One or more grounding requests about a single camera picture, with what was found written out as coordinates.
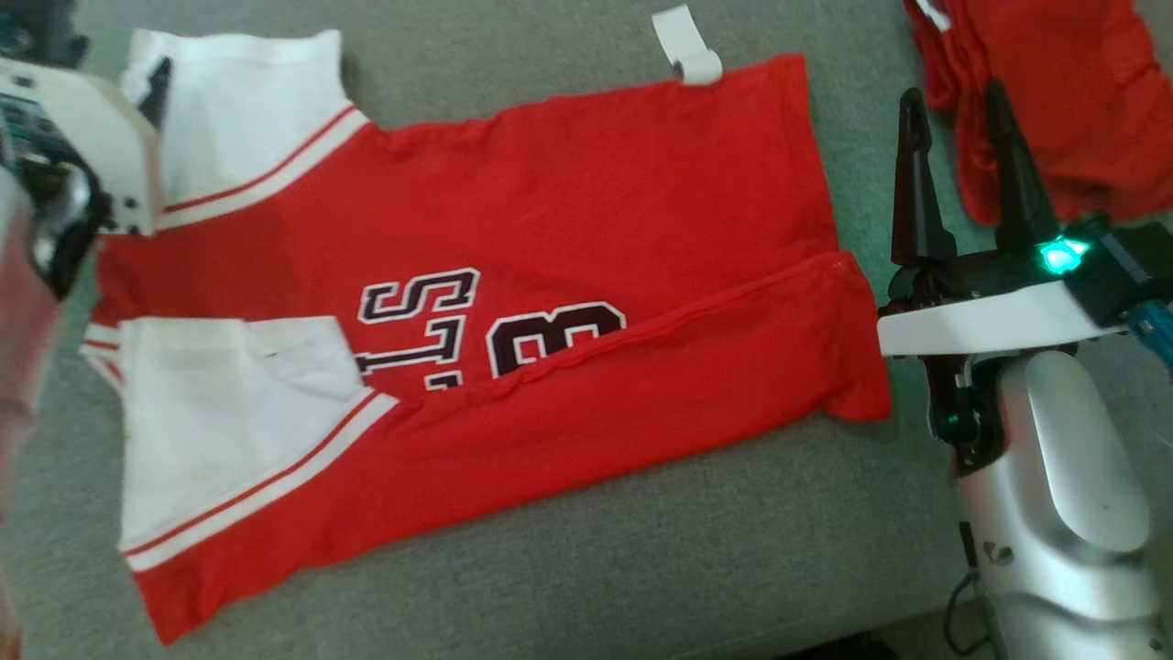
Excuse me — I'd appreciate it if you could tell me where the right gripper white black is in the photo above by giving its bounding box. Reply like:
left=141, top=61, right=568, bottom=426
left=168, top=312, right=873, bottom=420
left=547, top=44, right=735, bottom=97
left=875, top=80, right=1106, bottom=359

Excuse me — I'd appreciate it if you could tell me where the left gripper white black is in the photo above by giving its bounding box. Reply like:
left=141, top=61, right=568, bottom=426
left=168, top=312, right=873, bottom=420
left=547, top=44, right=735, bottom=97
left=0, top=57, right=175, bottom=237

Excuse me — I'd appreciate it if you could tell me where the red mesh garment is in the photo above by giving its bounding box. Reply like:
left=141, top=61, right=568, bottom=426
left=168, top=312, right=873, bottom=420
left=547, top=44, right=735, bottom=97
left=903, top=0, right=1173, bottom=228

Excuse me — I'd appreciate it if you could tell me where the red white sports jersey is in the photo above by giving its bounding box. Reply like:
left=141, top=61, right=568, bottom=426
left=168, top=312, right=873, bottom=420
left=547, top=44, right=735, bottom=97
left=81, top=5, right=893, bottom=647

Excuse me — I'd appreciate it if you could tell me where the grey sofa seat cushion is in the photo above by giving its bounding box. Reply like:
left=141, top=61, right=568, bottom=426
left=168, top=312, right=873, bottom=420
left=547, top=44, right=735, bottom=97
left=0, top=0, right=1173, bottom=660

